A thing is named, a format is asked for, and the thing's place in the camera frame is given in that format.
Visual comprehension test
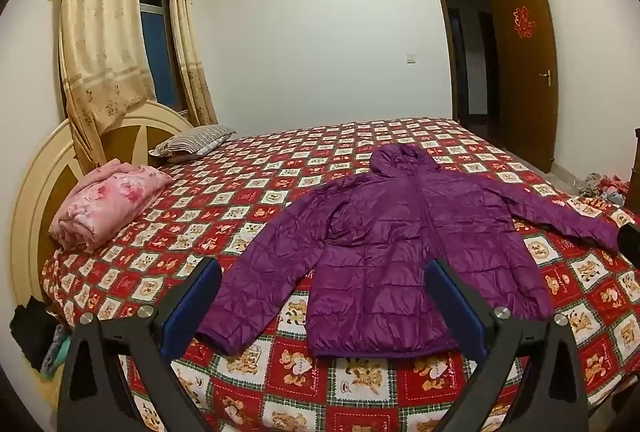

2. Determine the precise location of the narrow beige floral curtain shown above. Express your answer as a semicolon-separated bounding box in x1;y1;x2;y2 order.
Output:
165;0;218;125

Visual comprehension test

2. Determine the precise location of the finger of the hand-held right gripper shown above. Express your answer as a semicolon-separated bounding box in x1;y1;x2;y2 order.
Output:
618;224;640;269

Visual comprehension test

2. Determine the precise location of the dark wooden door frame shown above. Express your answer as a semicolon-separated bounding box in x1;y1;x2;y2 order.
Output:
433;0;501;127

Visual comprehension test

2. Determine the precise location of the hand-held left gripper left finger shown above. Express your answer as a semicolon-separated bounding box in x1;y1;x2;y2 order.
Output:
56;257;223;432

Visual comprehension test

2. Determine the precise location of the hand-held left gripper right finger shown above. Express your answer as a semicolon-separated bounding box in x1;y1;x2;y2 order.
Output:
424;258;591;432

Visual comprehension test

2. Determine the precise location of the pink floral folded blanket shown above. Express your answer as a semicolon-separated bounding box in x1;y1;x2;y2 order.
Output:
48;160;175;254

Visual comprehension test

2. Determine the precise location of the purple puffer jacket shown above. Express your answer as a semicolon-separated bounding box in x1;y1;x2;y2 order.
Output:
196;143;623;359

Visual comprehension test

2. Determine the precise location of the window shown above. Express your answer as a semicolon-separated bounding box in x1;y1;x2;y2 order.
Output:
137;0;188;113

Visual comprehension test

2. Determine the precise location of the black cloth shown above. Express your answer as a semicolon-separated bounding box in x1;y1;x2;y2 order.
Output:
10;297;63;373

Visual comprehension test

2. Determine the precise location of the teal cloth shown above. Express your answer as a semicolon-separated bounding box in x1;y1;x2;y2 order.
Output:
42;327;76;380

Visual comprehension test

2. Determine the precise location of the pile of colourful clutter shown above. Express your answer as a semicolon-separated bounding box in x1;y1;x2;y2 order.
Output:
577;173;636;207

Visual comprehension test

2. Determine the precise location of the striped pillow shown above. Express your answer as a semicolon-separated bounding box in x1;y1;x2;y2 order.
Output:
149;125;237;163

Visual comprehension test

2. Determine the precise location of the wide beige floral curtain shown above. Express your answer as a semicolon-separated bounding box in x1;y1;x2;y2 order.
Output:
57;0;156;167

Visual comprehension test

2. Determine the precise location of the cream wooden headboard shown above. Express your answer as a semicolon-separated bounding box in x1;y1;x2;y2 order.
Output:
10;100;201;313

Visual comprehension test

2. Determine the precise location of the brown wooden door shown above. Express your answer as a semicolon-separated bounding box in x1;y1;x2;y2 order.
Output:
492;0;558;173

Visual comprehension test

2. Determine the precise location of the red paper door decoration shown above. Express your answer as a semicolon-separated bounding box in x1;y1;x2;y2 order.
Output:
510;6;533;38

